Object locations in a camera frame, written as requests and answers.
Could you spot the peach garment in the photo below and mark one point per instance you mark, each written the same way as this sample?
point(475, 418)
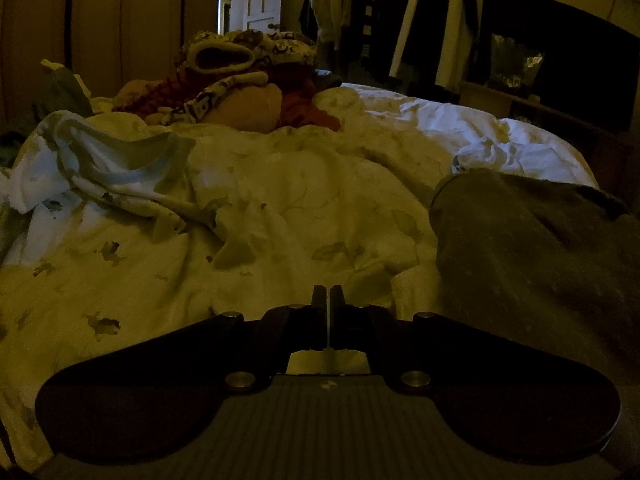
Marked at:
point(250, 110)

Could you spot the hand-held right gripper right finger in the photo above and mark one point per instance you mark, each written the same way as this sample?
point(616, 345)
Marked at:
point(337, 317)

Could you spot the row of hanging clothes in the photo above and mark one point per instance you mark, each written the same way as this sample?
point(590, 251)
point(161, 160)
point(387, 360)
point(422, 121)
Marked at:
point(380, 20)

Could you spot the dark grey cloth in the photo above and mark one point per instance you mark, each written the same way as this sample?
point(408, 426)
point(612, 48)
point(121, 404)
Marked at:
point(525, 260)

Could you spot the wooden wardrobe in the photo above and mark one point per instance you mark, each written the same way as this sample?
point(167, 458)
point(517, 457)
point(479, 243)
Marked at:
point(125, 20)

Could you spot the red cloth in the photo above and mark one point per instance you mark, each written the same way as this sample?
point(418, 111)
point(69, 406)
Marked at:
point(302, 105)

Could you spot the wooden shelf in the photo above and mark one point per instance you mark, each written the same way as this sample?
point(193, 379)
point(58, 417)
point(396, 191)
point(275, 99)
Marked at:
point(500, 97)

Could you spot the white animal-print garment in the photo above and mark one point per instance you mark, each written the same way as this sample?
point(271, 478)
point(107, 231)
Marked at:
point(100, 285)

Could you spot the dark red knit garment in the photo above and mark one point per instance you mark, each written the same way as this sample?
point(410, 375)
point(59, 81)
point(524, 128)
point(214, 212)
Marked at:
point(160, 95)

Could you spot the grey-green cloth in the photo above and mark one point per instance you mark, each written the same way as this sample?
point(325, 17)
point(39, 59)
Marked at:
point(65, 92)

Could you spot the cream patterned garment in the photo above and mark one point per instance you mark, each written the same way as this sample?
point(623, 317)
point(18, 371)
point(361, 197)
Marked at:
point(280, 47)

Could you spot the black screen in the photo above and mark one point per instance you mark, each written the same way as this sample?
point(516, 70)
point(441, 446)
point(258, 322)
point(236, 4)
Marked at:
point(575, 50)

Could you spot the shiny plastic bag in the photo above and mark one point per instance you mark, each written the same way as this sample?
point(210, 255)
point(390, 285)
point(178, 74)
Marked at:
point(515, 65)

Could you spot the white bodysuit with blue trim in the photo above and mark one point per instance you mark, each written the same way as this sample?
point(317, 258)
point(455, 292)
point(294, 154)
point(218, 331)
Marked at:
point(125, 160)

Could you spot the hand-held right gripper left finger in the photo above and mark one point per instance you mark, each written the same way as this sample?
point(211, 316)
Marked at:
point(320, 317)

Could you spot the cream leaf-print garment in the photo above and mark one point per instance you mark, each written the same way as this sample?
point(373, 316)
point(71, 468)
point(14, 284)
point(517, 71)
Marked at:
point(310, 200)

